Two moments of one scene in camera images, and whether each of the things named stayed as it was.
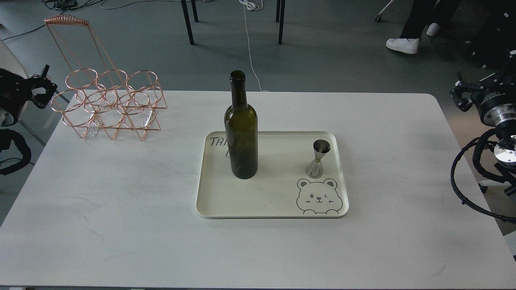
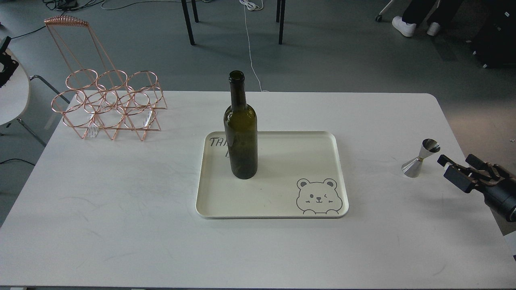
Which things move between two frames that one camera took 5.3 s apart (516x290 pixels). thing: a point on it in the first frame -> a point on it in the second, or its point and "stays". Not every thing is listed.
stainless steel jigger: [321, 148] -> [412, 168]
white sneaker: [403, 45] -> [407, 29]
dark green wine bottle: [241, 125] stays
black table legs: [279, 17] stays
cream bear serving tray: [281, 188] stays
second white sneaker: [433, 30] stays
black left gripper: [15, 90] -> [7, 67]
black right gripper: [465, 94] -> [487, 175]
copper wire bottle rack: [97, 94] stays
